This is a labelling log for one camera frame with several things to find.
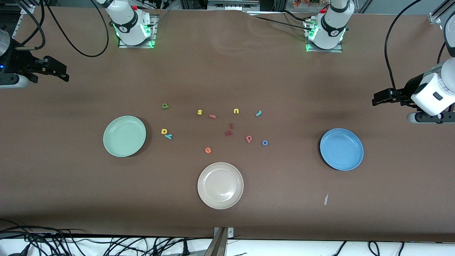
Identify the aluminium frame rail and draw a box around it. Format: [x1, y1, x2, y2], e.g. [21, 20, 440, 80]
[12, 0, 36, 39]
[428, 0, 455, 25]

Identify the thick black hose cable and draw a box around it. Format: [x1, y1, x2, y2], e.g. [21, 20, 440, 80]
[14, 0, 46, 50]

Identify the beige plastic plate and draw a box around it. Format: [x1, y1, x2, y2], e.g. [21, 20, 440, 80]
[197, 162, 244, 210]

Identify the pale green plastic plate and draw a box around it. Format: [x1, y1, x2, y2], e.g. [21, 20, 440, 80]
[103, 116, 147, 158]

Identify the brown table cover sheet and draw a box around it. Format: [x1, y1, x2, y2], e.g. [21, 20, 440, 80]
[0, 6, 455, 243]

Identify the thin black base cable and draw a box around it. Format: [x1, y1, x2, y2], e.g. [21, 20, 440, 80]
[249, 14, 313, 31]

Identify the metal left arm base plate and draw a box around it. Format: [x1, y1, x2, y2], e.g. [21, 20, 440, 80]
[305, 18, 344, 53]

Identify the blue plastic plate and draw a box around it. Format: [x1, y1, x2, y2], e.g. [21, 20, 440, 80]
[320, 128, 364, 171]

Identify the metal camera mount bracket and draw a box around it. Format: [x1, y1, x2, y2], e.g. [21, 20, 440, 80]
[204, 227, 234, 256]

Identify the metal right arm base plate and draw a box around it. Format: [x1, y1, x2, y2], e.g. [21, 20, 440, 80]
[118, 14, 157, 49]

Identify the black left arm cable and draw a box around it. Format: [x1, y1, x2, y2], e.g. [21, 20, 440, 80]
[385, 0, 423, 95]

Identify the aluminium profile bar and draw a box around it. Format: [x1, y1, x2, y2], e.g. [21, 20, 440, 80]
[208, 0, 260, 11]

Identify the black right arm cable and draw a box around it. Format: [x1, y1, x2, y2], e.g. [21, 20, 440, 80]
[44, 0, 109, 58]

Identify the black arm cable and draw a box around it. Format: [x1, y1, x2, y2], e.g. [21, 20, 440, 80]
[385, 0, 423, 95]
[44, 0, 109, 58]

